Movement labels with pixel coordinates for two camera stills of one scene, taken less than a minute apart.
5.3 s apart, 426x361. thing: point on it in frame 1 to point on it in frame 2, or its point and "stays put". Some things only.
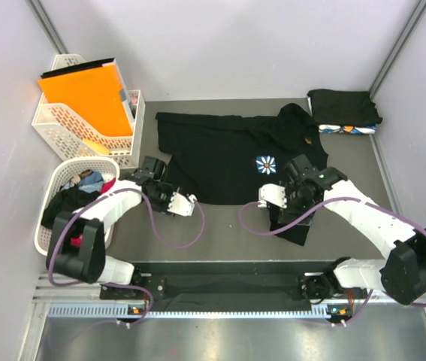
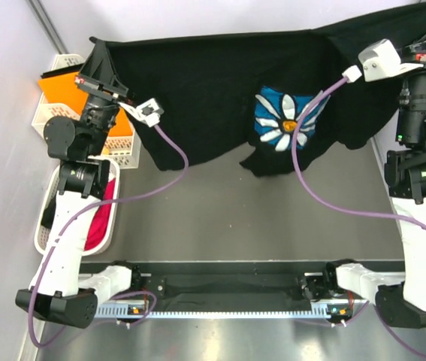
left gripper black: (163, 208) to (98, 74)
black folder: (95, 64) stays put
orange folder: (94, 94) stays put
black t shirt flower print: (229, 160) to (280, 98)
